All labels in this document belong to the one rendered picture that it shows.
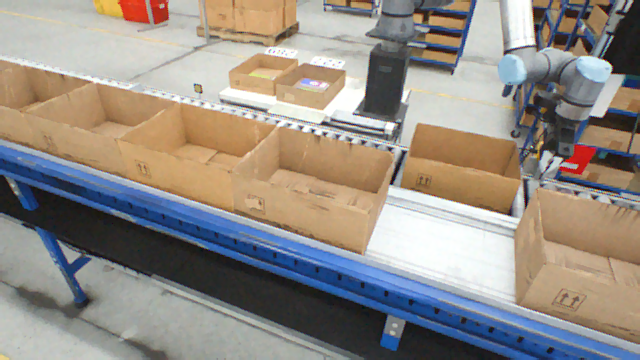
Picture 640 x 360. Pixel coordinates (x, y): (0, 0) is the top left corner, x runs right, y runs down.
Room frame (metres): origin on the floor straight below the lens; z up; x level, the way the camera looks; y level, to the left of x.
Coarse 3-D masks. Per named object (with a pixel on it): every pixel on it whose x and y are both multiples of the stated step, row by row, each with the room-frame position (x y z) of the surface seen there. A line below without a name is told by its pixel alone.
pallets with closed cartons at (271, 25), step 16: (208, 0) 5.66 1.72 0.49; (224, 0) 5.58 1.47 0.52; (240, 0) 5.48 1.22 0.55; (256, 0) 5.42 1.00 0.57; (272, 0) 5.36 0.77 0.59; (288, 0) 5.83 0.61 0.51; (208, 16) 5.67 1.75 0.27; (224, 16) 5.60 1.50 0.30; (240, 16) 5.47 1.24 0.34; (256, 16) 5.41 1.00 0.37; (272, 16) 5.38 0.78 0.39; (288, 16) 5.85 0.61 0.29; (208, 32) 5.55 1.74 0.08; (224, 32) 5.48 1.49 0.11; (240, 32) 5.90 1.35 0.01; (256, 32) 5.41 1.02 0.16; (272, 32) 5.37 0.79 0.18; (288, 32) 6.04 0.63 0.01
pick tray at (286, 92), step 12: (300, 72) 2.23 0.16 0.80; (312, 72) 2.26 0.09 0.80; (324, 72) 2.23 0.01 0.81; (336, 72) 2.21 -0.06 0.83; (276, 84) 1.92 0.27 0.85; (288, 84) 2.07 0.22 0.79; (336, 84) 2.01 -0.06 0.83; (276, 96) 1.92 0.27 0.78; (288, 96) 1.90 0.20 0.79; (300, 96) 1.87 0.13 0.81; (312, 96) 1.85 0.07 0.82; (324, 96) 1.84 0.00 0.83; (336, 96) 2.03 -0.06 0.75; (324, 108) 1.85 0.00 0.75
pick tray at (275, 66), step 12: (252, 60) 2.33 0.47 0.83; (264, 60) 2.40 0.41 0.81; (276, 60) 2.38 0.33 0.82; (288, 60) 2.35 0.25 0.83; (240, 72) 2.18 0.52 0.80; (264, 72) 2.31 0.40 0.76; (276, 72) 2.32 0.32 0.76; (288, 72) 2.17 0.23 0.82; (240, 84) 2.03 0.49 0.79; (252, 84) 2.01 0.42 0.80; (264, 84) 1.99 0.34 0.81
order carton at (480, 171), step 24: (432, 144) 1.40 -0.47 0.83; (456, 144) 1.37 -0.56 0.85; (480, 144) 1.34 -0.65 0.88; (504, 144) 1.32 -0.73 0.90; (408, 168) 1.14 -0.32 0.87; (432, 168) 1.12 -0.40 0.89; (456, 168) 1.09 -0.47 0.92; (480, 168) 1.33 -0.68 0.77; (504, 168) 1.29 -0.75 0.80; (432, 192) 1.11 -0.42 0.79; (456, 192) 1.09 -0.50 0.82; (480, 192) 1.06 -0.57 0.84; (504, 192) 1.04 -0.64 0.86
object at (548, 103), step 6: (534, 96) 1.42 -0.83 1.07; (540, 96) 1.37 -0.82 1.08; (546, 96) 1.37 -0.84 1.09; (552, 96) 1.37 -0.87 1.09; (558, 96) 1.37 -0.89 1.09; (534, 102) 1.38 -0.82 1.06; (540, 102) 1.37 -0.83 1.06; (546, 102) 1.36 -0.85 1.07; (552, 102) 1.35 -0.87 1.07; (546, 108) 1.36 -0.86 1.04; (552, 108) 1.35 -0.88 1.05; (546, 114) 1.37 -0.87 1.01; (552, 114) 1.36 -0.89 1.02
